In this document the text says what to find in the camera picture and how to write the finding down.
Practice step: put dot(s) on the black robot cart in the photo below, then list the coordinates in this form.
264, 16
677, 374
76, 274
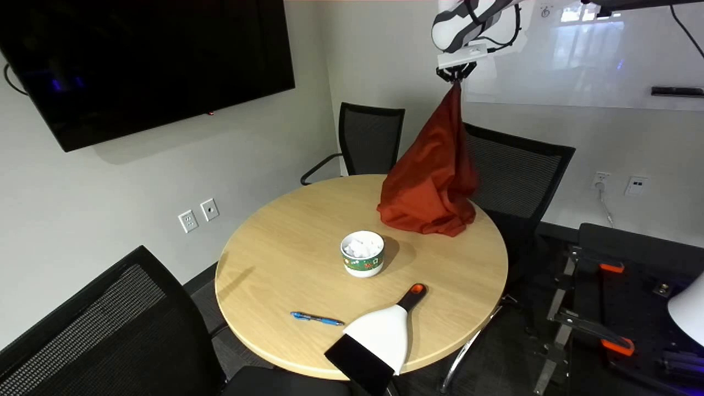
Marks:
644, 309

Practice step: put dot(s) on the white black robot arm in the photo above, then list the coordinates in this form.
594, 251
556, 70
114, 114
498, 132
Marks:
475, 25

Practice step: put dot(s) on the white wall plate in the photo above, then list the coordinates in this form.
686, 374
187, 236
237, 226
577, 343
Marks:
187, 220
209, 209

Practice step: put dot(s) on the white outlet with dark ports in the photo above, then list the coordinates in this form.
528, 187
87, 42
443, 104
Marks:
635, 186

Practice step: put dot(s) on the metal table leg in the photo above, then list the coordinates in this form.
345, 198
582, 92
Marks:
469, 343

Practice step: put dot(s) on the black flat rectangular object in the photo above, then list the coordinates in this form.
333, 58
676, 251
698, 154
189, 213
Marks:
359, 360

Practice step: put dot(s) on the red cloth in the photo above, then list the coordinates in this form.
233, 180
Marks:
430, 184

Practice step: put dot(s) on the black wall television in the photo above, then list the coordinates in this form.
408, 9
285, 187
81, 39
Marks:
145, 58

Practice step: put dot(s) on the black padded office chair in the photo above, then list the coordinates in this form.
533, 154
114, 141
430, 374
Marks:
110, 338

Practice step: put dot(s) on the black mesh chair with armrest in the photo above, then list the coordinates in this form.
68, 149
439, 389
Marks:
369, 138

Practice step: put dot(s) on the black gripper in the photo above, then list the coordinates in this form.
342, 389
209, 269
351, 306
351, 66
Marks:
455, 68

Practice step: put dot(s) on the blue pen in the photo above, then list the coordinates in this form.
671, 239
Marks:
315, 318

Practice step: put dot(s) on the wide black mesh chair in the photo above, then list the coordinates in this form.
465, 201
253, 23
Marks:
520, 176

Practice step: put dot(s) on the black marker tray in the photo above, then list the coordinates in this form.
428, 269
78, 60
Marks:
677, 91

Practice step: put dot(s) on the glass whiteboard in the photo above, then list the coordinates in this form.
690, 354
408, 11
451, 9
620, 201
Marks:
585, 58

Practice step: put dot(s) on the white green bowl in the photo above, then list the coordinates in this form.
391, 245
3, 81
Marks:
363, 254

